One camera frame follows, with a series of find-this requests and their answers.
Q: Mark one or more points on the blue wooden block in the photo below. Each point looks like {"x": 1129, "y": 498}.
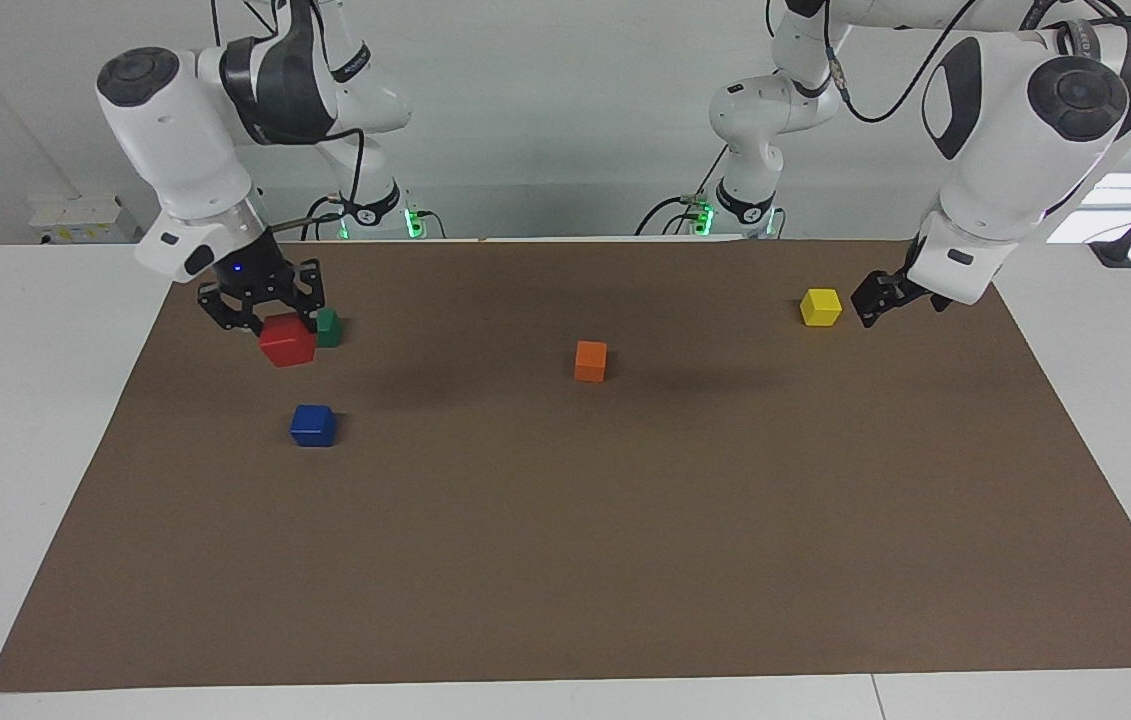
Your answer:
{"x": 313, "y": 427}

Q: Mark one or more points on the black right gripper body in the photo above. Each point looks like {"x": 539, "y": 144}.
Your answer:
{"x": 250, "y": 270}

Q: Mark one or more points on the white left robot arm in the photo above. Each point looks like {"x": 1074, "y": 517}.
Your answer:
{"x": 1015, "y": 130}

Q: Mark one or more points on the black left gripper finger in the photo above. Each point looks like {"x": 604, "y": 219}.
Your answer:
{"x": 873, "y": 298}
{"x": 939, "y": 302}

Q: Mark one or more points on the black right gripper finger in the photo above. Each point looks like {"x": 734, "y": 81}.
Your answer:
{"x": 310, "y": 290}
{"x": 230, "y": 308}

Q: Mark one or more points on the orange wooden block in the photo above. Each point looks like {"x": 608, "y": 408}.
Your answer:
{"x": 590, "y": 362}

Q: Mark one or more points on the brown paper mat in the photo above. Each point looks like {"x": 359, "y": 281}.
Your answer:
{"x": 565, "y": 530}

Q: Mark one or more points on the green wooden block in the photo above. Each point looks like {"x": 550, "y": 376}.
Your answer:
{"x": 330, "y": 330}

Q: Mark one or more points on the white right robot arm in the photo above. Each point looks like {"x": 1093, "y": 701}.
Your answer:
{"x": 185, "y": 140}

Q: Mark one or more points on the white wall socket box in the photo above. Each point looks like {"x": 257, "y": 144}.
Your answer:
{"x": 75, "y": 220}

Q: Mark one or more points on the yellow wooden block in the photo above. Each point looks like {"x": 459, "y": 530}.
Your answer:
{"x": 820, "y": 308}

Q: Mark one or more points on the red wooden block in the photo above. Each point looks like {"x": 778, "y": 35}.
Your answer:
{"x": 287, "y": 342}

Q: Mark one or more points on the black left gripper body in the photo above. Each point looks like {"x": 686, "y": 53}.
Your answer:
{"x": 907, "y": 285}

